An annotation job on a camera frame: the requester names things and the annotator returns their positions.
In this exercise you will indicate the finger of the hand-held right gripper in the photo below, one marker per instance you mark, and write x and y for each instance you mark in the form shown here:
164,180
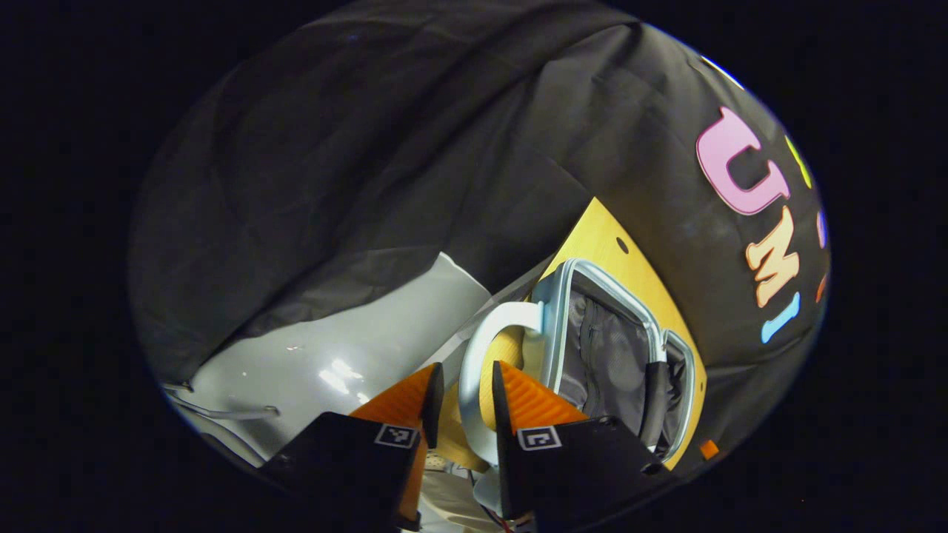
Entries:
709,449

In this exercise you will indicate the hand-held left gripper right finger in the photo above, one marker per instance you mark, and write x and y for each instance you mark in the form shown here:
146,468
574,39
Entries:
501,422

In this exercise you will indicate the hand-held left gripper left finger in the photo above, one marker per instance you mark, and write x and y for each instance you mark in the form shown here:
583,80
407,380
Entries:
433,407

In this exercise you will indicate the pale blue small suitcase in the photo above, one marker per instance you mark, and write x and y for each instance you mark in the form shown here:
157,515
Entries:
600,355

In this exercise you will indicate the person's beige clothing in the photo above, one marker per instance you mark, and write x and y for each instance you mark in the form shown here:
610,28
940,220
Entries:
455,503

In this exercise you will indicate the black backdrop cloth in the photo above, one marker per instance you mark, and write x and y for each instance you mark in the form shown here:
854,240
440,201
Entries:
370,148

